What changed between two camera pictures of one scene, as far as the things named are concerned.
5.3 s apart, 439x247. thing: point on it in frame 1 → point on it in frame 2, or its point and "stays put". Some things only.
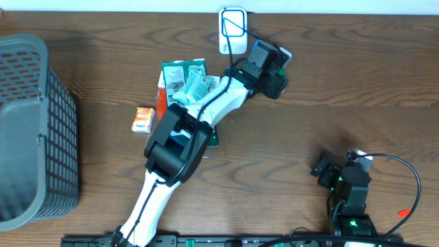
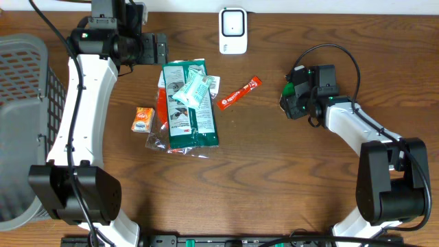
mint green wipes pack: [197, 84] stays put
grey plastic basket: [39, 168] stays put
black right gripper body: [326, 169] → [292, 107]
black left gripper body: [278, 86] → [161, 49]
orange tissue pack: [143, 120] stays put
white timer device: [233, 24] stays put
